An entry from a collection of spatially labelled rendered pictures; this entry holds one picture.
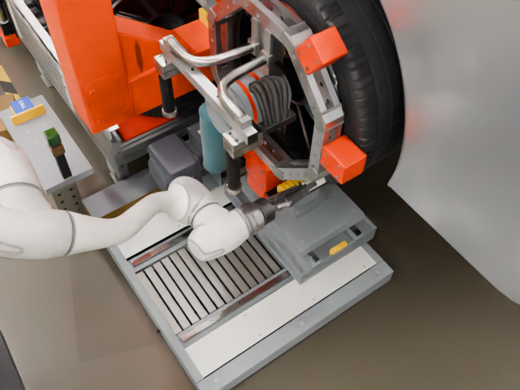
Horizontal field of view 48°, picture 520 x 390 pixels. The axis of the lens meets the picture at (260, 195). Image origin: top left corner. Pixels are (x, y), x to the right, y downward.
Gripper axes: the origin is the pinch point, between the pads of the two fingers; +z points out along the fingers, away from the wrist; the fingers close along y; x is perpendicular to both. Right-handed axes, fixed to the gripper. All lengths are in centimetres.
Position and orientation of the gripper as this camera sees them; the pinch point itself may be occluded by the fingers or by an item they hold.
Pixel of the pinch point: (313, 182)
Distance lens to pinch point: 173.6
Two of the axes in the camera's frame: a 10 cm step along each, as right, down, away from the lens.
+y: 4.2, 0.5, -9.0
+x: -3.9, -8.9, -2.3
